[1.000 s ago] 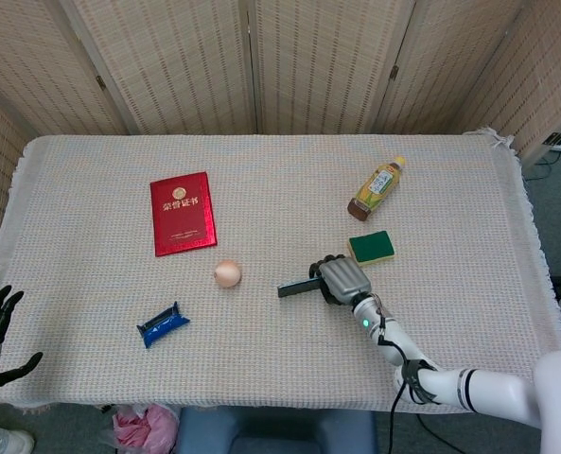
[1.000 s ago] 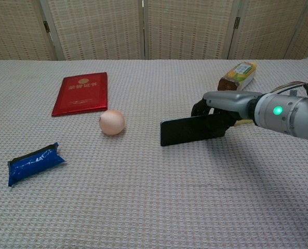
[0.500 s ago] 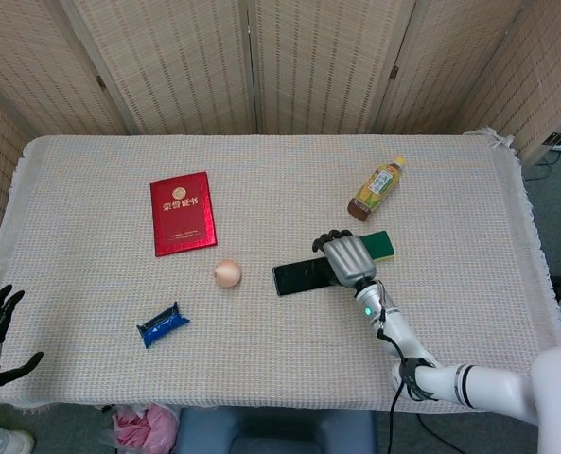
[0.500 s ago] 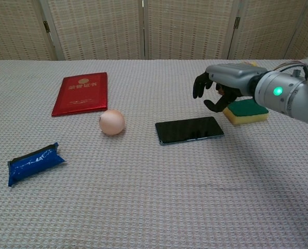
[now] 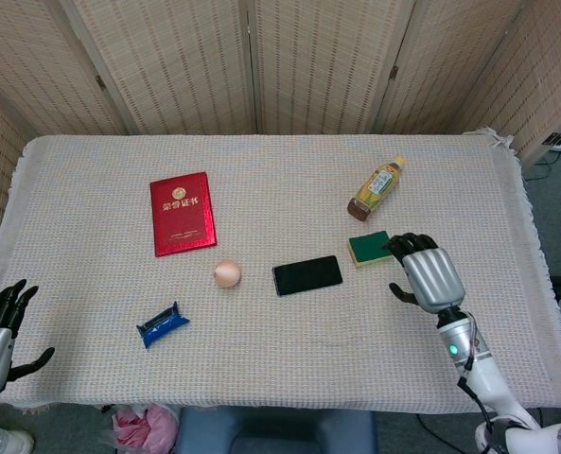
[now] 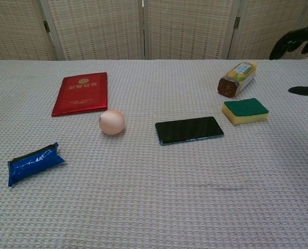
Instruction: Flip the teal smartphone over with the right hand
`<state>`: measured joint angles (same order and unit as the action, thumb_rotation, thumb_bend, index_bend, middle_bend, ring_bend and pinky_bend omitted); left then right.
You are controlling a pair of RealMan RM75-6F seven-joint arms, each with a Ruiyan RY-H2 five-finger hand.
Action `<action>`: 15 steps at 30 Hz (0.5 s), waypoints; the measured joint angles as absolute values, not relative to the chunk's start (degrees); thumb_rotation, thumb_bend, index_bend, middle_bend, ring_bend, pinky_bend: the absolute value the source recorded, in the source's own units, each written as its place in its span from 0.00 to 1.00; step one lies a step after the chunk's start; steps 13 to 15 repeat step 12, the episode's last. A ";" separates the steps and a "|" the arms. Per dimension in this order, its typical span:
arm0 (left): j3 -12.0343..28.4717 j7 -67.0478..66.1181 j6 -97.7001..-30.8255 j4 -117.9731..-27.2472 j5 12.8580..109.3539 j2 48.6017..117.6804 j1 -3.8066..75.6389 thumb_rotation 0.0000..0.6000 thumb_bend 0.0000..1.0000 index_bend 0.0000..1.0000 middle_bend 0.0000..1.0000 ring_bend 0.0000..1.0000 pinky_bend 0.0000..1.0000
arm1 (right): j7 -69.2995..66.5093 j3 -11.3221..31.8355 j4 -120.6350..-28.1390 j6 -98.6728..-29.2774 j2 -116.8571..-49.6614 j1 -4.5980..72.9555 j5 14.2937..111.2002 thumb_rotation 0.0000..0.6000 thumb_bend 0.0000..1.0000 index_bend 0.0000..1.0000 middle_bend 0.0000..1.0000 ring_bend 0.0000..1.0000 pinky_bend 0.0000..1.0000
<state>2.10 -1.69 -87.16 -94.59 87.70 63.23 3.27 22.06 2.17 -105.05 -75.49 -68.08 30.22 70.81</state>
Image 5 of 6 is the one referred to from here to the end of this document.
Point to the smartphone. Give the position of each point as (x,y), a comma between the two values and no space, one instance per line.
(308,275)

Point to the pink plastic bag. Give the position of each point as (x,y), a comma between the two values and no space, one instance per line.
(145,428)

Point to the beige woven tablecloth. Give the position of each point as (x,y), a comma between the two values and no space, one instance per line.
(261,369)

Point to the woven folding screen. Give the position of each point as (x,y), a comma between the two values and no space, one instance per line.
(270,61)

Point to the yellow tea bottle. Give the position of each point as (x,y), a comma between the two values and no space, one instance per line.
(375,188)

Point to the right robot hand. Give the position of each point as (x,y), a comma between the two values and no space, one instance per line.
(429,276)

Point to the blue chair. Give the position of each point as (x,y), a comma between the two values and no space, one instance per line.
(275,432)

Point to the blue snack packet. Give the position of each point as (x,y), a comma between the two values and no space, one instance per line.
(163,324)

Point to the green yellow sponge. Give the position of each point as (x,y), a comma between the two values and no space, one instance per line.
(367,248)

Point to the onion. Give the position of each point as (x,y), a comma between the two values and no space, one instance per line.
(227,274)

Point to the red certificate book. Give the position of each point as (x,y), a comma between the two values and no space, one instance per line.
(183,214)

